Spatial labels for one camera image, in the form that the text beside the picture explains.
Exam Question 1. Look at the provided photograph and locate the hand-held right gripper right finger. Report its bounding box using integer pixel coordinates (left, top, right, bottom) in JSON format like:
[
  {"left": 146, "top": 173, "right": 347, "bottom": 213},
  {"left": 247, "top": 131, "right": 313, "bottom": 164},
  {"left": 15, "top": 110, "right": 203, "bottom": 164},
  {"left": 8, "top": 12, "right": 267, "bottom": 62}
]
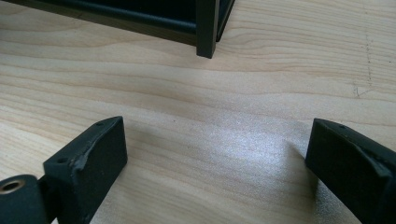
[{"left": 304, "top": 118, "right": 396, "bottom": 224}]

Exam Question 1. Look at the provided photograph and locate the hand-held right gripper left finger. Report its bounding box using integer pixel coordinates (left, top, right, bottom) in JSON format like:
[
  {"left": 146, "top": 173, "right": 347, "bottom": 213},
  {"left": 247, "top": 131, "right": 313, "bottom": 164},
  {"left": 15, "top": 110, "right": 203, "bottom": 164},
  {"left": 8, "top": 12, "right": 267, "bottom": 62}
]
[{"left": 42, "top": 116, "right": 129, "bottom": 224}]

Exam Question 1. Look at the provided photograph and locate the black metal two-tier rack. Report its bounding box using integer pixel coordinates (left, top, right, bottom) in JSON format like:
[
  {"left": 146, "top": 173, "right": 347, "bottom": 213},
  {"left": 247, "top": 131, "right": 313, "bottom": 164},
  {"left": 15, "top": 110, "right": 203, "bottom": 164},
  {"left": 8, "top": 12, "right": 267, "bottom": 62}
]
[{"left": 0, "top": 0, "right": 236, "bottom": 60}]

